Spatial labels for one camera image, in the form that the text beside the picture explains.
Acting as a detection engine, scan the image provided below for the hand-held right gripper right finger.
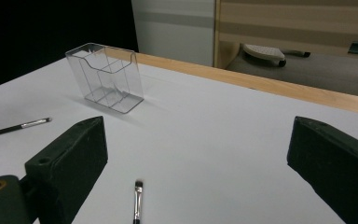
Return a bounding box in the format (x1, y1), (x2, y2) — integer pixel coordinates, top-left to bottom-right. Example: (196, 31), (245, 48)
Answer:
(286, 116), (358, 224)

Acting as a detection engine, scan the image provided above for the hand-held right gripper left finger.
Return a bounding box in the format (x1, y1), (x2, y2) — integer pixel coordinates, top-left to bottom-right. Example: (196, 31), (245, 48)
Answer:
(24, 116), (109, 224)

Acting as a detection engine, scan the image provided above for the black makeup brush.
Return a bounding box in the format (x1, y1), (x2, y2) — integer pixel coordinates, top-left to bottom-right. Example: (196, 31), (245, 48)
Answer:
(132, 180), (145, 224)
(0, 117), (53, 140)

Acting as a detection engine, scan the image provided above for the clear acrylic holder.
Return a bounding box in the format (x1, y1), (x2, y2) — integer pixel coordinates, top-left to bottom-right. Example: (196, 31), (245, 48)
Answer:
(64, 42), (145, 115)

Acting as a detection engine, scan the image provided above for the wooden table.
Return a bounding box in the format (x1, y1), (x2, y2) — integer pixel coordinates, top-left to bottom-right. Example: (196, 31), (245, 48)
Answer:
(104, 46), (358, 118)

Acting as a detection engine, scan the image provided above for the white table board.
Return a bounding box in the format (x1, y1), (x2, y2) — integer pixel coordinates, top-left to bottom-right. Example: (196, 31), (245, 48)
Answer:
(0, 57), (358, 224)

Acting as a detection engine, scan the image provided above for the black curtain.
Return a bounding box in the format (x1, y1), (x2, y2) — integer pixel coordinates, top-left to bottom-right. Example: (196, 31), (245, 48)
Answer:
(0, 0), (139, 92)

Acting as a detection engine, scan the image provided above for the white cabinet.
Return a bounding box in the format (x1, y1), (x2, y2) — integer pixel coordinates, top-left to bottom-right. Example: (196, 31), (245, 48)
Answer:
(131, 0), (216, 67)

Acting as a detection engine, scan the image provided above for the light wooden desk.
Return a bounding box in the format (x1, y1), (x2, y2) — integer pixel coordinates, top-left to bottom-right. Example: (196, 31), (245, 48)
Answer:
(213, 0), (358, 69)

